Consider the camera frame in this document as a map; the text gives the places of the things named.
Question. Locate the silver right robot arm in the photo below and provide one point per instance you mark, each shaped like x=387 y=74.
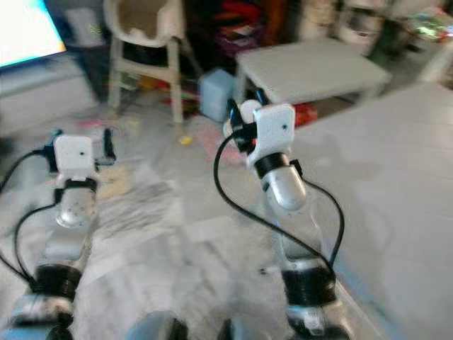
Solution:
x=287 y=188

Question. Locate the orange square card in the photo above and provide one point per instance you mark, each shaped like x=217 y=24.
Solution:
x=117 y=184

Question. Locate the bright television screen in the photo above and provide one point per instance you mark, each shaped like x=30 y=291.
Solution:
x=28 y=32

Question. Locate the pink book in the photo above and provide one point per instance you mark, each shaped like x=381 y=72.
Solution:
x=216 y=145

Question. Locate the white tv cabinet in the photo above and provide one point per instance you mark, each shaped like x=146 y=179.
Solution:
x=42 y=88

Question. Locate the pink white packet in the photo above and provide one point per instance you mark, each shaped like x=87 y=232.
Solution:
x=95 y=125

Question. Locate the light blue storage bin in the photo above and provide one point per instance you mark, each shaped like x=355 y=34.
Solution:
x=216 y=95

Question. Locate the colourful toy pile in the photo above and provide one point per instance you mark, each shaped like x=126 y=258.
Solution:
x=156 y=86

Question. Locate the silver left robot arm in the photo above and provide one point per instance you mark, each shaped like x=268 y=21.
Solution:
x=71 y=248

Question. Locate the white high chair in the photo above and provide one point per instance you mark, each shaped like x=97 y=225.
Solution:
x=145 y=18

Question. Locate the white low table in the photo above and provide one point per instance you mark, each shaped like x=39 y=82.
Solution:
x=311 y=67

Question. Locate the light blue low table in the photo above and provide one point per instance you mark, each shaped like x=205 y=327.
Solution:
x=396 y=198

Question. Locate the grey right robot leg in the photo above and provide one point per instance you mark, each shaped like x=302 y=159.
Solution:
x=237 y=331

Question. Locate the black-tipped white rod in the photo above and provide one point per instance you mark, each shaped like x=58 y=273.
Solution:
x=276 y=268

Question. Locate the small yellow toy piece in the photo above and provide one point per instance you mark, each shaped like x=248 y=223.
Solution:
x=185 y=140

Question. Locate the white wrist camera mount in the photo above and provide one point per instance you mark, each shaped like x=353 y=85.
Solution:
x=276 y=131
x=76 y=156

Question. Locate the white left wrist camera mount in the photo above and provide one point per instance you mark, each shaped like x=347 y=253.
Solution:
x=76 y=156

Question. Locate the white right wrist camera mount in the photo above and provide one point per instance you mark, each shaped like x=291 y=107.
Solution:
x=276 y=131

